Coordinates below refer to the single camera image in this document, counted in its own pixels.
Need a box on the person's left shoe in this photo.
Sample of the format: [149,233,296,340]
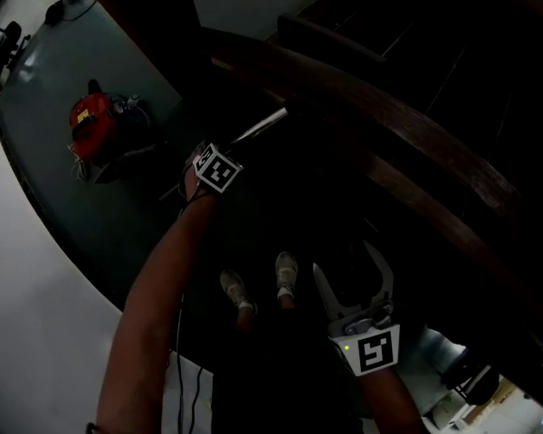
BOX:
[219,269,258,316]

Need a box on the grey vacuum hose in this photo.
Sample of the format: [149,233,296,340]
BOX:
[92,141,165,184]

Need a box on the person's shoe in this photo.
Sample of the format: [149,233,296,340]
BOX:
[274,250,300,301]
[219,269,258,316]

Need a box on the person's right shoe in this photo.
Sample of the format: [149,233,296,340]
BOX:
[274,250,300,301]

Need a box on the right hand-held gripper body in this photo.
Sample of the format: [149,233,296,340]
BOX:
[327,302,402,378]

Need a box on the silver metal vacuum wand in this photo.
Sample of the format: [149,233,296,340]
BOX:
[228,105,292,148]

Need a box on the thin black cable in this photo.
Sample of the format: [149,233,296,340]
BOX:
[175,287,185,434]

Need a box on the black office chair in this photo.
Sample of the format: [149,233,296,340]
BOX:
[0,19,32,84]

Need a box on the black bag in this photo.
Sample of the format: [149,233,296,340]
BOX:
[43,0,69,27]

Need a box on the person's right forearm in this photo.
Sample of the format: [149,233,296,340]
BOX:
[359,363,430,434]

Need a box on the dark green floor mat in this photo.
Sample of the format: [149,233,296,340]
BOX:
[0,0,300,316]

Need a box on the person's left forearm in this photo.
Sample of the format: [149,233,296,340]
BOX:
[95,168,220,434]

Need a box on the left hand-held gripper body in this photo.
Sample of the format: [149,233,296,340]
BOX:
[192,142,245,195]

